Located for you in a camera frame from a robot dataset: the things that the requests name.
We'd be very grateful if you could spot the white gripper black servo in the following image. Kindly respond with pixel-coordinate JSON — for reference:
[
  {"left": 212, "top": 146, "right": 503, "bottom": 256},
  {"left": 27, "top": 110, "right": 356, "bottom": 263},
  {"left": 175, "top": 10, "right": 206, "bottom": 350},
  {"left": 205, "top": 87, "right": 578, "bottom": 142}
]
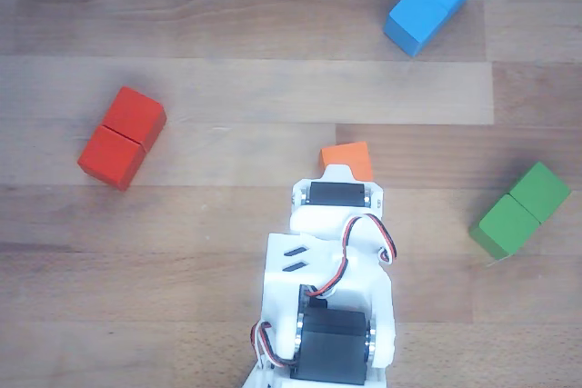
[{"left": 289, "top": 164, "right": 386, "bottom": 244}]

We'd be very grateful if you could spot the small orange cube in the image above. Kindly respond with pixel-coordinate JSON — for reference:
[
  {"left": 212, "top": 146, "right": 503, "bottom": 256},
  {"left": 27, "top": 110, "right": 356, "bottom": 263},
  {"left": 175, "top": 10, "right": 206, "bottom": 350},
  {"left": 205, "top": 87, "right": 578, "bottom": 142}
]
[{"left": 318, "top": 141, "right": 375, "bottom": 183}]

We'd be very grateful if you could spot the forearm servo cable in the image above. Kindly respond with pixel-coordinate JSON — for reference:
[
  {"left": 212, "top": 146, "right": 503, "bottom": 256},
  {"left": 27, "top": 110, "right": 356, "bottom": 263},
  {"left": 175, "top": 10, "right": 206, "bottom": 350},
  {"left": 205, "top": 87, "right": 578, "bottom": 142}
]
[{"left": 248, "top": 320, "right": 299, "bottom": 369}]

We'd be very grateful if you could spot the green double block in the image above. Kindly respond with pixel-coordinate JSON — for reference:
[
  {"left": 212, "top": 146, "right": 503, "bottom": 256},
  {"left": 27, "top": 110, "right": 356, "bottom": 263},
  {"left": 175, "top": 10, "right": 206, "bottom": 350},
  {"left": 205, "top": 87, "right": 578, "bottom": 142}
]
[{"left": 468, "top": 161, "right": 573, "bottom": 262}]

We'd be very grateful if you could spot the red double block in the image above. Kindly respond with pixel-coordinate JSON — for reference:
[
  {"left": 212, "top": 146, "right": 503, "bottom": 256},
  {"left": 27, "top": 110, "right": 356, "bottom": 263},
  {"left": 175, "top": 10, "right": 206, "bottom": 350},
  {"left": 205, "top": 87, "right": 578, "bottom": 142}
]
[{"left": 75, "top": 85, "right": 168, "bottom": 193}]

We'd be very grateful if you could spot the blue double block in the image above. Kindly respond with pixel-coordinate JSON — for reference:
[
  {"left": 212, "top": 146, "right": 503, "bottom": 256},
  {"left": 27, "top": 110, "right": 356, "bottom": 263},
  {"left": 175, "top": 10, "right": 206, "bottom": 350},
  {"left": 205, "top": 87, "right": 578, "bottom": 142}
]
[{"left": 382, "top": 0, "right": 477, "bottom": 58}]

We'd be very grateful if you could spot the gripper servo cable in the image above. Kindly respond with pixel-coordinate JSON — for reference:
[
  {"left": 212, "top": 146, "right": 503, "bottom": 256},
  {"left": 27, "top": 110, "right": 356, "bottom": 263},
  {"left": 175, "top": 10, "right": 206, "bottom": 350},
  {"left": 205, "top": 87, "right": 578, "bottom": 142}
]
[{"left": 303, "top": 213, "right": 397, "bottom": 298}]

